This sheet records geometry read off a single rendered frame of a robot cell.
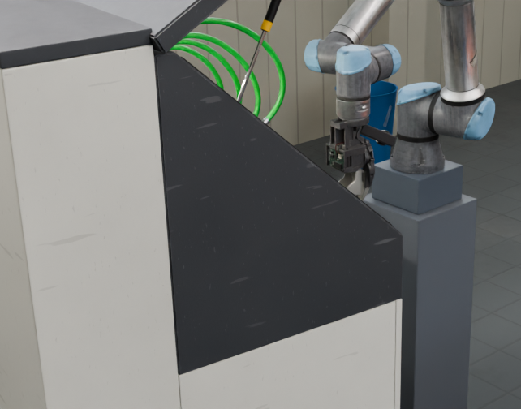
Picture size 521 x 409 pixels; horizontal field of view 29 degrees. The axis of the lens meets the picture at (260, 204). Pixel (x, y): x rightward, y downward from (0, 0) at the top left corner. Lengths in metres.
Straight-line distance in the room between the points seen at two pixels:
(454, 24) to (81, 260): 1.19
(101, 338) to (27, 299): 0.17
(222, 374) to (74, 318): 0.38
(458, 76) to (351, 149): 0.51
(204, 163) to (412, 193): 0.98
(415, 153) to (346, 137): 0.57
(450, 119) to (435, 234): 0.33
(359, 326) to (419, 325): 0.61
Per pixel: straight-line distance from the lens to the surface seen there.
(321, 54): 2.37
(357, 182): 2.31
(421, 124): 2.78
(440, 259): 2.88
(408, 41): 5.97
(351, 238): 2.21
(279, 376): 2.24
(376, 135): 2.31
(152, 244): 1.94
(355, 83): 2.22
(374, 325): 2.34
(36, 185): 1.81
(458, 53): 2.65
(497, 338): 3.86
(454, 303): 3.00
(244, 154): 1.98
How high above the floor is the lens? 1.87
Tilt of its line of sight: 22 degrees down
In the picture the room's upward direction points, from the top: 2 degrees counter-clockwise
